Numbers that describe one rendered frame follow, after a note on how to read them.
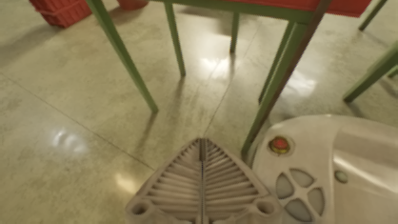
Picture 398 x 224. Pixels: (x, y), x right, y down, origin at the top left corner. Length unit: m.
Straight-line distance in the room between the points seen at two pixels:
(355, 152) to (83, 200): 0.97
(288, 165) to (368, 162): 0.24
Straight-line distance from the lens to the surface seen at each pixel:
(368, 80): 1.05
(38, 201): 1.04
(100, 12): 0.57
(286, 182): 0.39
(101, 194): 0.86
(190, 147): 0.16
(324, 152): 0.44
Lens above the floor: 0.72
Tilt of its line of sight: 53 degrees down
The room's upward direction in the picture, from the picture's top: 7 degrees counter-clockwise
